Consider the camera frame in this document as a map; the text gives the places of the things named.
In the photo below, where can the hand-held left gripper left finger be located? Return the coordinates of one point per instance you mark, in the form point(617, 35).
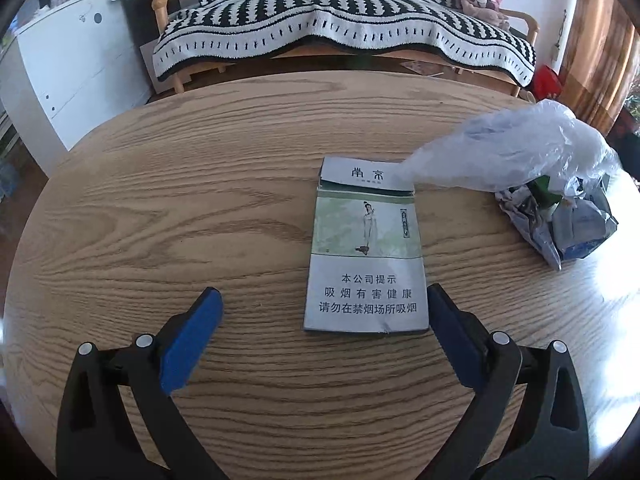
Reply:
point(190, 340)

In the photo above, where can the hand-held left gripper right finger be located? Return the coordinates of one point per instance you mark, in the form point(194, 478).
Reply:
point(455, 340)

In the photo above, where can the cigarette pack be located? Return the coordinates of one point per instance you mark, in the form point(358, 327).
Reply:
point(365, 260)

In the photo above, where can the blue grey wrapper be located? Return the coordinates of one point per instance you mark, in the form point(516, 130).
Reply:
point(575, 230)

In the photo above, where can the green wrapper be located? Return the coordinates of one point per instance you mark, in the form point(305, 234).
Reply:
point(545, 193)

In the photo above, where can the clear plastic bag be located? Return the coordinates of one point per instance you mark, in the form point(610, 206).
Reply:
point(500, 150)

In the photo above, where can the red bag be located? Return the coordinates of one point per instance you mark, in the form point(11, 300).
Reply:
point(546, 84)

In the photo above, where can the cardboard piece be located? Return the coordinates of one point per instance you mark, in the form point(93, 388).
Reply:
point(419, 67)

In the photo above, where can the white cabinet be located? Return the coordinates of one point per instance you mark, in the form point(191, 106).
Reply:
point(75, 60)

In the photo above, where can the black speaker box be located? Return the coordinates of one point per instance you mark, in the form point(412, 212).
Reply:
point(145, 15)

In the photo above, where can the beige plush toy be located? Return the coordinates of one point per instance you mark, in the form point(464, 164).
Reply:
point(482, 11)

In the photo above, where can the brown striped curtain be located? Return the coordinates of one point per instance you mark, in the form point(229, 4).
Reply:
point(595, 35)

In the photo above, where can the sofa with striped blanket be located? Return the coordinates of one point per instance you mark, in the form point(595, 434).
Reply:
point(325, 10)

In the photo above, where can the wooden frame sofa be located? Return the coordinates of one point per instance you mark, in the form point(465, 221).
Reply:
point(165, 0)

